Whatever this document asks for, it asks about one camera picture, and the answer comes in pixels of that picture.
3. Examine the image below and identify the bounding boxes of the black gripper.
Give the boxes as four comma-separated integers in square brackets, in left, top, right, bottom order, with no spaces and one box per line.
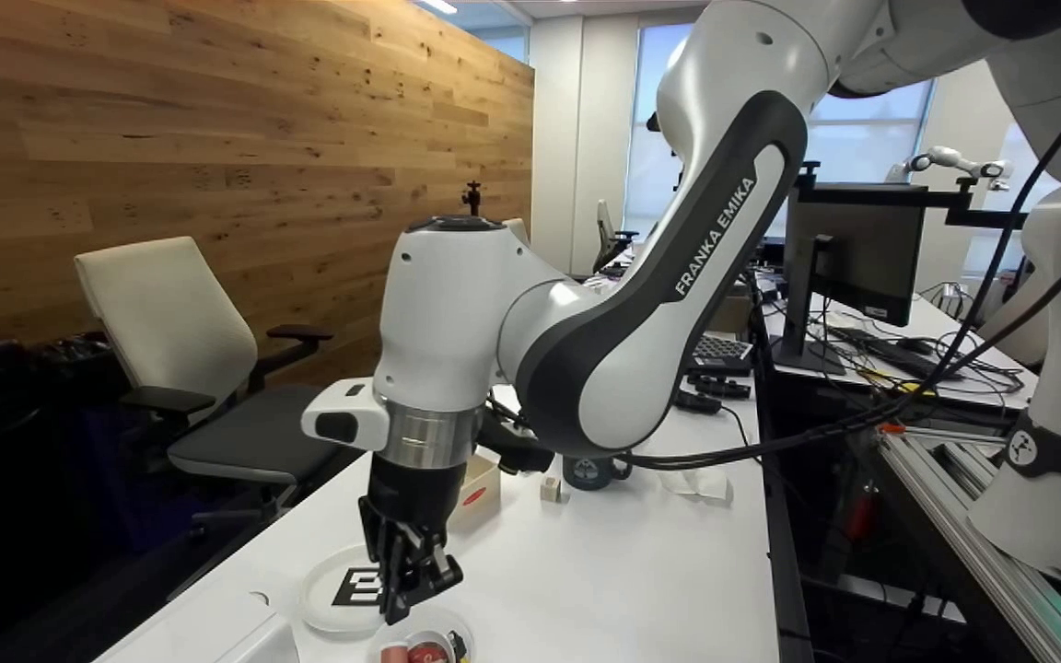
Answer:
[353,452,476,629]

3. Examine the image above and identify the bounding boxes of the round translucent lunchbox container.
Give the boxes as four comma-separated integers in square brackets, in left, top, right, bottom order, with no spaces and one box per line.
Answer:
[366,606,482,663]

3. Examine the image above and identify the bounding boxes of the red toy food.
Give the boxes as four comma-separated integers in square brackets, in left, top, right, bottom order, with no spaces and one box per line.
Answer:
[379,635,455,663]

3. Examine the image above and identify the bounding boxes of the light wooden box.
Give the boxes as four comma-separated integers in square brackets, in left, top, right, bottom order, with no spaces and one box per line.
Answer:
[445,441,509,539]

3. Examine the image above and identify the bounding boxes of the dark bowl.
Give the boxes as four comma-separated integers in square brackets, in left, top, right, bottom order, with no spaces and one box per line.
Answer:
[558,449,639,493]

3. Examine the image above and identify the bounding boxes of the small white parts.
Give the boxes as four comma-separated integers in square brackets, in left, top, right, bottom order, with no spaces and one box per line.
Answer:
[676,473,737,507]

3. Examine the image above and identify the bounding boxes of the white office chair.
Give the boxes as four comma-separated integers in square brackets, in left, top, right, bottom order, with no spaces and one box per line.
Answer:
[72,232,368,518]

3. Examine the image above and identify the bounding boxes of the red object under desk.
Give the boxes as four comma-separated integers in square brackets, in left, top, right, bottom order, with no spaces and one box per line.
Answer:
[842,479,892,546]

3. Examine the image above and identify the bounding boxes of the black keyboard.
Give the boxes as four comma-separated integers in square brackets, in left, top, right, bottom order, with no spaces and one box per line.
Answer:
[824,320,967,383]

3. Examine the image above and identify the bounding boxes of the black computer monitor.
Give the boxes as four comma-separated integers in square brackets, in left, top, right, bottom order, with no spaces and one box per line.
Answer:
[776,194,930,362]

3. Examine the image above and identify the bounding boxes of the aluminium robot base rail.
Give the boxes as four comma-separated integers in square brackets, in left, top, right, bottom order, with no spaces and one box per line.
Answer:
[877,427,1061,663]

